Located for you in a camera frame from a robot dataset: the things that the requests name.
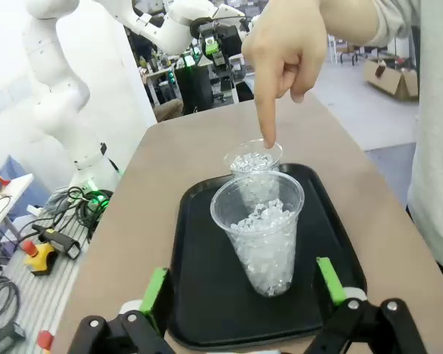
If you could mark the small black controller box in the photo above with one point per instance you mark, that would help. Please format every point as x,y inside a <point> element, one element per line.
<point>1,343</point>

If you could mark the person's left hand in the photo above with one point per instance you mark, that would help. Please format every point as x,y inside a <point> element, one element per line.
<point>284,40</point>

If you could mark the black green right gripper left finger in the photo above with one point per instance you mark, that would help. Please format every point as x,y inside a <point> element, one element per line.
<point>151,291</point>

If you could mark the black handheld device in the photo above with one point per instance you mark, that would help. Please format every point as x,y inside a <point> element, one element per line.
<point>61,241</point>

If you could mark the brown cardboard box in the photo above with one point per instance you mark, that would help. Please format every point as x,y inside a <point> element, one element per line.
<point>387,81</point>

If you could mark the yellow emergency stop button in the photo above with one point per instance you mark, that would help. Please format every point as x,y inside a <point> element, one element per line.
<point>40,260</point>

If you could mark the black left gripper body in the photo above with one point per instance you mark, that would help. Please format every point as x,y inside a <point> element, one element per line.
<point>206,27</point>

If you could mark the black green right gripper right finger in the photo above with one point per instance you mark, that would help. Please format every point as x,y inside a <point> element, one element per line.
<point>332,280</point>

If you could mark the person's left forearm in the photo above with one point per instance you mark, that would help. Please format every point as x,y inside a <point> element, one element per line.
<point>395,18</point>

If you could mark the black plastic tray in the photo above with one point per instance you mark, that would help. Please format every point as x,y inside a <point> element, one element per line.
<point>206,295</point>

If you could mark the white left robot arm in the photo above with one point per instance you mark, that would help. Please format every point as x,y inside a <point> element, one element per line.
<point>55,92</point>

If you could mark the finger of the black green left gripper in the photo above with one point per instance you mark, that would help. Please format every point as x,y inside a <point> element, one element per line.
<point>209,46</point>
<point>220,59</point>

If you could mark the person's grey sweatshirt torso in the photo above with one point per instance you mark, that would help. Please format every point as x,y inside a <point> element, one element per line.
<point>439,147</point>

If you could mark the clear plastic iced cup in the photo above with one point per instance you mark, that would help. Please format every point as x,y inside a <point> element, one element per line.
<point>243,162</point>
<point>266,254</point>

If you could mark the small white table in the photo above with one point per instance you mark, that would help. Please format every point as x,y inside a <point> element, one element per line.
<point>16,188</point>

